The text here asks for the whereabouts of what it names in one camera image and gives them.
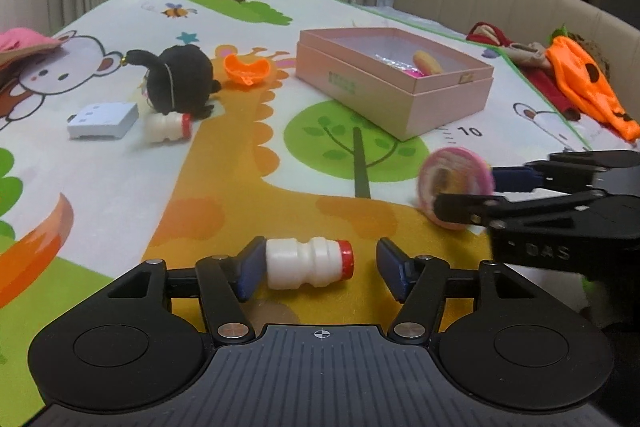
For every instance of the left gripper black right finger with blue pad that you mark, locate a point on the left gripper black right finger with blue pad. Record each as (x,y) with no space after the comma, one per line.
(417,283)

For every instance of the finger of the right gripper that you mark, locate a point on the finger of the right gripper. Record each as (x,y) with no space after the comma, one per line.
(558,212)
(612,171)

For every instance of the white usb hub box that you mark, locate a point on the white usb hub box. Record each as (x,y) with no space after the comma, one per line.
(104,120)

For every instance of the beige cloth bundle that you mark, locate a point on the beige cloth bundle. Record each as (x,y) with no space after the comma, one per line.
(532,55)

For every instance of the colourful cartoon play mat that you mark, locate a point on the colourful cartoon play mat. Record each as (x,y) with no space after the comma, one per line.
(279,160)

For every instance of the beige padded headboard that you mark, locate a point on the beige padded headboard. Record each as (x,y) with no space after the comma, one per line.
(534,20)

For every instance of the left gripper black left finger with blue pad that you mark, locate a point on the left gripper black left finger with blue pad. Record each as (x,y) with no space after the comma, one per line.
(225,283)

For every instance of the pink plastic strainer scoop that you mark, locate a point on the pink plastic strainer scoop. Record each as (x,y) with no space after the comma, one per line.
(405,68)

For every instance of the pink round candy tin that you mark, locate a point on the pink round candy tin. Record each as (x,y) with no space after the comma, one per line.
(453,170)

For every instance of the black plush toy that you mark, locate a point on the black plush toy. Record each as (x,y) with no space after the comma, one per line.
(180,79)

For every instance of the yellow sponge cake toy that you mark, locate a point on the yellow sponge cake toy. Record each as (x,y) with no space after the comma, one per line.
(427,64)

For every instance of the orange plastic toy piece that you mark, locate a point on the orange plastic toy piece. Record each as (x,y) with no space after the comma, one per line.
(246,73)

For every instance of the white yogurt bottle red cap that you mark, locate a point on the white yogurt bottle red cap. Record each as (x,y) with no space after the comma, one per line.
(319,262)

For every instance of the pink cardboard box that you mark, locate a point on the pink cardboard box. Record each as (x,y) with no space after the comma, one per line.
(347,64)

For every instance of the pink padded jacket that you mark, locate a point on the pink padded jacket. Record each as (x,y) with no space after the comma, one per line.
(20,41)

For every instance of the brown cardboard sheet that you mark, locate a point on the brown cardboard sheet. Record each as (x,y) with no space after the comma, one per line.
(13,56)

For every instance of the orange pumpkin costume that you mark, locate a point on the orange pumpkin costume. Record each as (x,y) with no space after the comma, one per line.
(580,79)

